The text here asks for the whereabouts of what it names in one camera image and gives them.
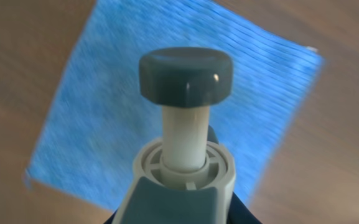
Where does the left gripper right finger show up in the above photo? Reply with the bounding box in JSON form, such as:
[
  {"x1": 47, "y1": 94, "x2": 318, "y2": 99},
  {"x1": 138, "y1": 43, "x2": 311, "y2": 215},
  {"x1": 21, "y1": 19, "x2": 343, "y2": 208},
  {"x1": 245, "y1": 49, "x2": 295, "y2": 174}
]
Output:
[{"x1": 227, "y1": 192, "x2": 263, "y2": 224}]

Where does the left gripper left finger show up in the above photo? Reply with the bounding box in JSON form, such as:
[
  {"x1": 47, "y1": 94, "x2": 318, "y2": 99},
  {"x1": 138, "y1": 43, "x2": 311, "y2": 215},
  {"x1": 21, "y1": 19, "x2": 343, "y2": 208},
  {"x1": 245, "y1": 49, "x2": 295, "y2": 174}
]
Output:
[{"x1": 103, "y1": 210, "x2": 119, "y2": 224}]

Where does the white pipette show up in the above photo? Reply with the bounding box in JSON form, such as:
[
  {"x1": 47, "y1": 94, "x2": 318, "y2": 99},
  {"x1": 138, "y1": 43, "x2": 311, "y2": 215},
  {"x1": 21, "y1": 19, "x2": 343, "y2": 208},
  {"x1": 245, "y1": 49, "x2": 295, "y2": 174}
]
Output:
[{"x1": 112, "y1": 46, "x2": 238, "y2": 224}]

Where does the blue cloth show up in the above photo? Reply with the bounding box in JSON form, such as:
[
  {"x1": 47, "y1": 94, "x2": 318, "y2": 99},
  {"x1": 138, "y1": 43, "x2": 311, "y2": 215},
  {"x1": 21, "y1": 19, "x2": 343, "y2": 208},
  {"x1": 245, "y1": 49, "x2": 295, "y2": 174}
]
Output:
[{"x1": 23, "y1": 0, "x2": 325, "y2": 213}]

